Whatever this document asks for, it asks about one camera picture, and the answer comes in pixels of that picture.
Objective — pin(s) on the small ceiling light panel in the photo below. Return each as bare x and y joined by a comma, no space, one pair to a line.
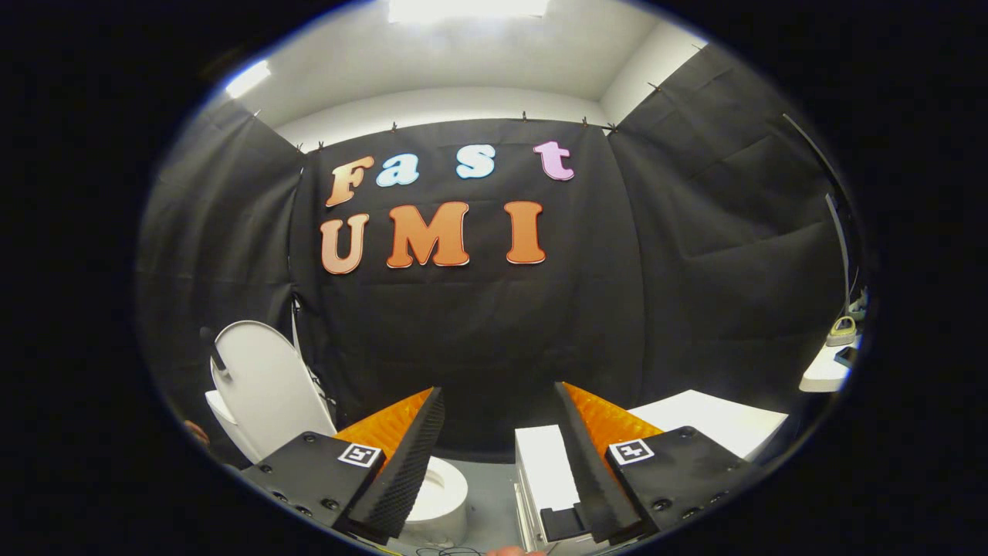
247,79

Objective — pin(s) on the black backdrop cloth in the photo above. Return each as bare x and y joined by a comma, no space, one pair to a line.
478,324

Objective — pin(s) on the dark smartphone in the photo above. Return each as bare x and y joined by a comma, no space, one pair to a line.
847,356

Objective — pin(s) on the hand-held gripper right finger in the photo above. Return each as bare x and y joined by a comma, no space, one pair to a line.
590,471

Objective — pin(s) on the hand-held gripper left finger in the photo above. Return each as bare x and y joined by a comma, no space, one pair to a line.
405,463

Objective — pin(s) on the white drawer cabinet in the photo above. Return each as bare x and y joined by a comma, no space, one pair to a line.
718,421

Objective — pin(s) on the black phone holder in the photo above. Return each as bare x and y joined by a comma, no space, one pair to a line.
562,523

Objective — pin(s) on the large ceiling light panel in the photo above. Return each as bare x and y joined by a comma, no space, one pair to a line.
467,9

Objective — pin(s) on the white toilet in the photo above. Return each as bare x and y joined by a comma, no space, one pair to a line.
444,498

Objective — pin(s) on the tape roll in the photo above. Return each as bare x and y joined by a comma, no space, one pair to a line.
841,333

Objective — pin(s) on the white toilet lid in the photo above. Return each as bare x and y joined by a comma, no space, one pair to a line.
270,386

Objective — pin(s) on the white desk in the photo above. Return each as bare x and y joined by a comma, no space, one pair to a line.
822,374

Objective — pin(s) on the curved black monitor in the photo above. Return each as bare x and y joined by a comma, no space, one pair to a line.
837,224

